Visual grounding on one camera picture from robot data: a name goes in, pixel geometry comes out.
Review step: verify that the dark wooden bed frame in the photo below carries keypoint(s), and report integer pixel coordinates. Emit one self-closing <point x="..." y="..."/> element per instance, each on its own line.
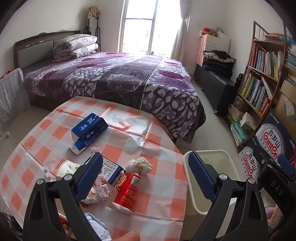
<point x="30" y="52"/>

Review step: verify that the pile of folded clothes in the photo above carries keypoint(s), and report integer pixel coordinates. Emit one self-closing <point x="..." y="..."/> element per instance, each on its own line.
<point x="217" y="62"/>

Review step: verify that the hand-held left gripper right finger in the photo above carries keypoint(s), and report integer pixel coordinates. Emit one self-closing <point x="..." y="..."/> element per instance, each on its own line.
<point x="201" y="173"/>

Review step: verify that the red snack packet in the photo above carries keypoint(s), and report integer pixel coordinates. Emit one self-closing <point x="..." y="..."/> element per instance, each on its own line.
<point x="66" y="228"/>

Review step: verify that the orange white checked tablecloth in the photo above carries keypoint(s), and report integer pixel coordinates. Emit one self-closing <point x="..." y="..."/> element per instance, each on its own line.
<point x="150" y="185"/>

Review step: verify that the large dark blue printed carton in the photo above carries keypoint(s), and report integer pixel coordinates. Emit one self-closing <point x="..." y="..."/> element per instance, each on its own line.
<point x="275" y="134"/>

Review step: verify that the black storage bench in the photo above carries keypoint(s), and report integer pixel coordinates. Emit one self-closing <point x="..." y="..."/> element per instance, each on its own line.
<point x="219" y="90"/>

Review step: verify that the white paper cup green leaves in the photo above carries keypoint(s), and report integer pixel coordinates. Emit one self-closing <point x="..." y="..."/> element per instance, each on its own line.
<point x="68" y="169"/>

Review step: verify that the light blue plastic bag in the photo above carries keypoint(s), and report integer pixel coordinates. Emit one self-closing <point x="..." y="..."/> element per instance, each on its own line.
<point x="97" y="228"/>

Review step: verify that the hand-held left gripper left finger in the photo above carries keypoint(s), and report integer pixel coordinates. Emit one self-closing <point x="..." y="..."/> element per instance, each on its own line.
<point x="89" y="176"/>

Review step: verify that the black metal coat rack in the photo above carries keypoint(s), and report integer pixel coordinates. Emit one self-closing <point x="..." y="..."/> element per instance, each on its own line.
<point x="98" y="34"/>

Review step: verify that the wooden bookshelf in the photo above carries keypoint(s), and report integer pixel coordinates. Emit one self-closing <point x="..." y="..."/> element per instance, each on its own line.
<point x="279" y="76"/>

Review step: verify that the folded floral quilt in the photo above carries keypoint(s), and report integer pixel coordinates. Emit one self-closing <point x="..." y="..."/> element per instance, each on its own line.
<point x="74" y="47"/>

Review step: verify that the small blue white box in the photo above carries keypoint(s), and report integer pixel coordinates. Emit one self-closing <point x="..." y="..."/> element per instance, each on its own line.
<point x="111" y="170"/>

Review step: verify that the row of colourful books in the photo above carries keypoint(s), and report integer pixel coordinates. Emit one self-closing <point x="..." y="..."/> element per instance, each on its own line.
<point x="266" y="60"/>
<point x="255" y="91"/>

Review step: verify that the red cloth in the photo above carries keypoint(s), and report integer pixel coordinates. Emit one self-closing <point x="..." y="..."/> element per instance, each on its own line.
<point x="5" y="73"/>

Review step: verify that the small dark blue printed carton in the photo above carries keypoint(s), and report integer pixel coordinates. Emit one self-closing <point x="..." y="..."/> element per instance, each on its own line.
<point x="249" y="164"/>

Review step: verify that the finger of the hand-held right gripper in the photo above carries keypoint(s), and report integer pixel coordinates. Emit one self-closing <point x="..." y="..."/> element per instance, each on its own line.
<point x="263" y="157"/>
<point x="286" y="164"/>

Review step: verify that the large blue carton box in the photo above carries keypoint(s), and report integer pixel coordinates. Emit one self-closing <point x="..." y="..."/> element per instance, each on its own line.
<point x="90" y="126"/>

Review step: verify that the beige cardboard box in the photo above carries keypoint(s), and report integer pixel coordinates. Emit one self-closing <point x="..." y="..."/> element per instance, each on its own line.
<point x="249" y="122"/>

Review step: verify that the stack of green booklets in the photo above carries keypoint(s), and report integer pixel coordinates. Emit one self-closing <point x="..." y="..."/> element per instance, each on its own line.
<point x="238" y="133"/>

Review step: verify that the pile of stuffed toys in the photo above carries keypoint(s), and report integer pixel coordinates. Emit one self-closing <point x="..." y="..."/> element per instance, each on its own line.
<point x="209" y="31"/>

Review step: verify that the pink white drawer cabinet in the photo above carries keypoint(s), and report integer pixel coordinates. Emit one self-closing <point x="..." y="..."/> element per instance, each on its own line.
<point x="217" y="42"/>

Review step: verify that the black bag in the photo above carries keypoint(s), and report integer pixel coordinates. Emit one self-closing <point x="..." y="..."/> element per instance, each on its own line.
<point x="239" y="82"/>

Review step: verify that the purple patterned blanket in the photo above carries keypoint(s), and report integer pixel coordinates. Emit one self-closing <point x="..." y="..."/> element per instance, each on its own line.
<point x="115" y="78"/>

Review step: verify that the light sheer curtain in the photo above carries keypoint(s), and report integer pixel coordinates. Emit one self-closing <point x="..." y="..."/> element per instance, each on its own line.
<point x="182" y="30"/>

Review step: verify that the plaid cloth bag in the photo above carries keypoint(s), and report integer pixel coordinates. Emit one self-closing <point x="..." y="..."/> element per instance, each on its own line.
<point x="93" y="12"/>

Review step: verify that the grey checked fabric cover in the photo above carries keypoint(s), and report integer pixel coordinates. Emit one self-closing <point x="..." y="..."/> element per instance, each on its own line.
<point x="11" y="99"/>

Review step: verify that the dark patterned cloth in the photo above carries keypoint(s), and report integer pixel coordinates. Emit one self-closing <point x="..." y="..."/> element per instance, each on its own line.
<point x="10" y="228"/>

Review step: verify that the pink crochet strip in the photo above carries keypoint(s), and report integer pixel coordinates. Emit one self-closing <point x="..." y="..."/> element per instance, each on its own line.
<point x="103" y="188"/>

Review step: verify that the bright window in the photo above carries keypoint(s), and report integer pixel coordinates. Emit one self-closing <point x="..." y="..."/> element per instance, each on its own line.
<point x="141" y="25"/>

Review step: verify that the stack of pale books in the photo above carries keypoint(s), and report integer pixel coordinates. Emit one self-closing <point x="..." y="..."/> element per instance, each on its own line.
<point x="291" y="58"/>

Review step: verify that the white plastic bin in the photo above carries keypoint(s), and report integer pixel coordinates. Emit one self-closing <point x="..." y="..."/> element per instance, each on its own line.
<point x="222" y="162"/>

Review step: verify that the crumpled white tissue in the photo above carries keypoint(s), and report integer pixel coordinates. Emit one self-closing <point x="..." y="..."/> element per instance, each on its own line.
<point x="138" y="165"/>

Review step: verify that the brown cardboard box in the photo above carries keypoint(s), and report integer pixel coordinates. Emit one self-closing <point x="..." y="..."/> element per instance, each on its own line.
<point x="286" y="102"/>

